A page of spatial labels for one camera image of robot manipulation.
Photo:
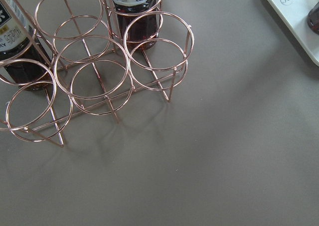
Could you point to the copper wire bottle rack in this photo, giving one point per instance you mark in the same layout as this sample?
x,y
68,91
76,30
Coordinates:
x,y
92,69

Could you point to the white rectangular tray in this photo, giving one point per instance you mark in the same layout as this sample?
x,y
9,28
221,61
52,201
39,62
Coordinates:
x,y
294,15

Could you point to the tea bottle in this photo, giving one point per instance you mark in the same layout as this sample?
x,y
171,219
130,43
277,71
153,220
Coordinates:
x,y
313,19
144,28
14,43

